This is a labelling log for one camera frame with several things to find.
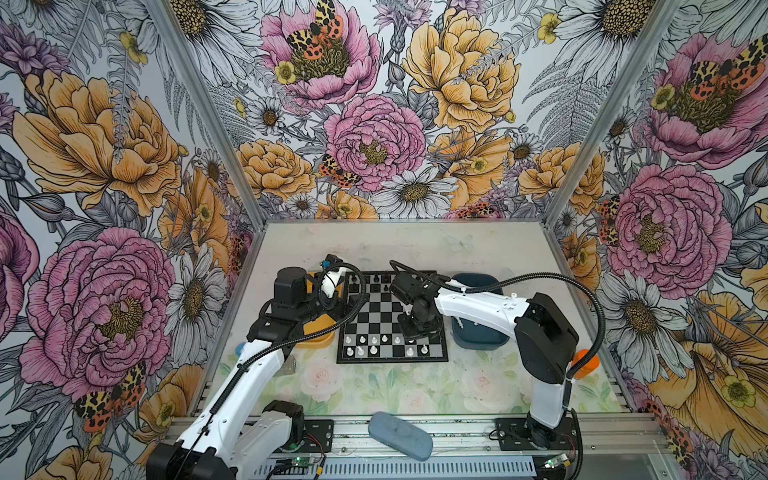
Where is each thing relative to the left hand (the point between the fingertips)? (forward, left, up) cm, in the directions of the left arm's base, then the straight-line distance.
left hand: (353, 295), depth 78 cm
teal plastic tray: (-6, -32, -12) cm, 34 cm away
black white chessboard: (-3, -5, -17) cm, 18 cm away
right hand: (-7, -16, -14) cm, 23 cm away
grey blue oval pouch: (-29, -12, -16) cm, 35 cm away
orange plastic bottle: (-16, -59, -10) cm, 62 cm away
